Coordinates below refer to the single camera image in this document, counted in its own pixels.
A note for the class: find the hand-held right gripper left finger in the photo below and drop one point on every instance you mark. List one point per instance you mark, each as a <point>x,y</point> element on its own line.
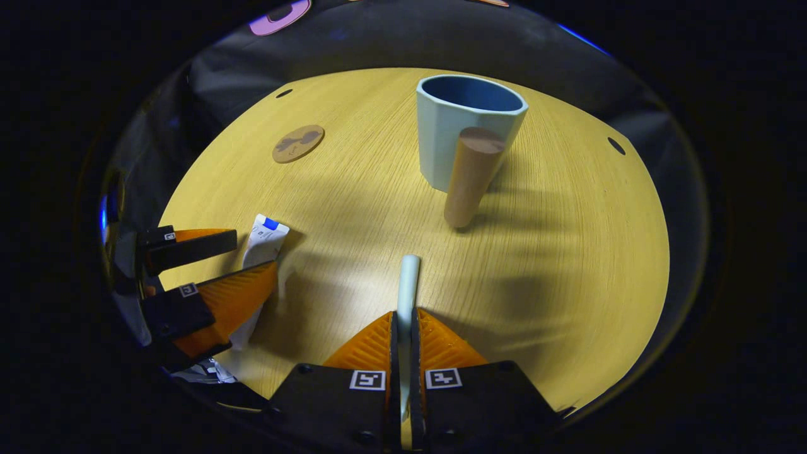
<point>394,378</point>

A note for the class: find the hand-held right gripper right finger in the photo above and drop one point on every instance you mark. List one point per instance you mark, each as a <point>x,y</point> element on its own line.
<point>417,378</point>

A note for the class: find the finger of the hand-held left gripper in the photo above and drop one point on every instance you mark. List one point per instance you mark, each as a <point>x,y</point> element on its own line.
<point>208,309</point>
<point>195,249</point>

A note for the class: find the pale blue toothbrush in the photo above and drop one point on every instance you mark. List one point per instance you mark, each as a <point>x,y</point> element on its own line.
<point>408,284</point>

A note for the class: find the round brown coaster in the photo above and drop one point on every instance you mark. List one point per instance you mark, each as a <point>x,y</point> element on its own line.
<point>298,143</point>

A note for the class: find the wooden desktop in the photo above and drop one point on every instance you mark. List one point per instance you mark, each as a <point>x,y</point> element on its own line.
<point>555,252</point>

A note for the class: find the black backdrop cloth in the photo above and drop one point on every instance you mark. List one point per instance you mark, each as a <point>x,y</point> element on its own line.
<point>391,38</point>

